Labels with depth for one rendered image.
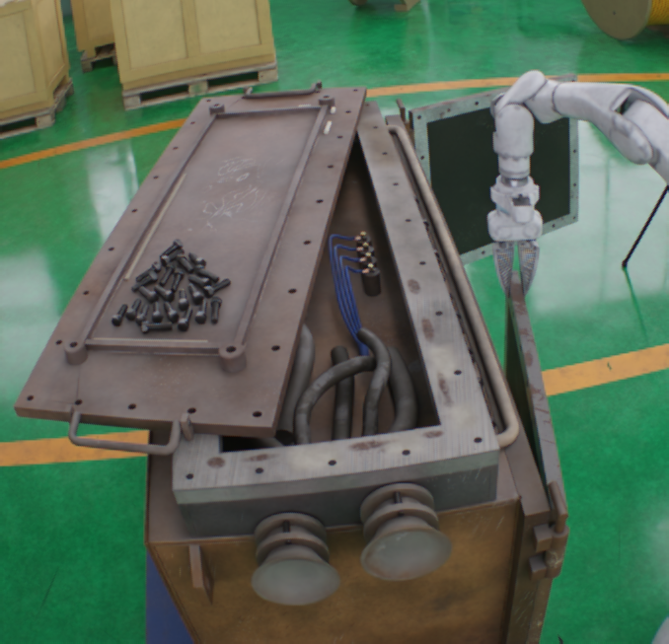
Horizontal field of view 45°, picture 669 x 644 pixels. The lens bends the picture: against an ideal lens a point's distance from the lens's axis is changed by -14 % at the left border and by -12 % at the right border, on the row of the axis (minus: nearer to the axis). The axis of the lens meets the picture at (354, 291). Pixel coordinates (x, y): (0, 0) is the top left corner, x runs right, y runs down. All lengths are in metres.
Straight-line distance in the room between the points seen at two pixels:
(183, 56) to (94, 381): 5.16
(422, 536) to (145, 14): 5.50
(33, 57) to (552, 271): 4.25
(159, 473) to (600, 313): 2.67
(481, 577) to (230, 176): 1.02
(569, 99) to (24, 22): 5.54
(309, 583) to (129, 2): 5.47
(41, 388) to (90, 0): 6.53
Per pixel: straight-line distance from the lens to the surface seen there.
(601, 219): 4.47
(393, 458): 1.21
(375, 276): 1.68
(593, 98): 1.35
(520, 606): 1.48
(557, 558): 1.33
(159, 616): 1.96
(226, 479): 1.21
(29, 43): 6.60
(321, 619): 1.47
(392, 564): 1.22
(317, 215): 1.71
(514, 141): 1.53
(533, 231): 1.64
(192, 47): 6.39
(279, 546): 1.21
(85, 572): 2.96
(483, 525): 1.32
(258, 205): 1.78
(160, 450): 1.25
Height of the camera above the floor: 2.19
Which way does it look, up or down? 34 degrees down
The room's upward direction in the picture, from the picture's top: 6 degrees counter-clockwise
